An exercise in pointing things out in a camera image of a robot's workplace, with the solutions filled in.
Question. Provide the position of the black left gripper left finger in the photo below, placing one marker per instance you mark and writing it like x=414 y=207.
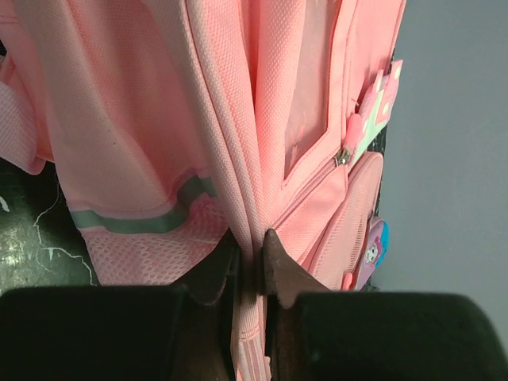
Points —
x=186 y=330

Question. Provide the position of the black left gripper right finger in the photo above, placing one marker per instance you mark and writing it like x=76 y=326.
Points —
x=313 y=333

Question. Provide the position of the pink student backpack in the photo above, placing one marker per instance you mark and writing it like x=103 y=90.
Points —
x=170 y=122

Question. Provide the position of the pink cat pencil case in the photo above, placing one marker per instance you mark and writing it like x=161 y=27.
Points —
x=374 y=252

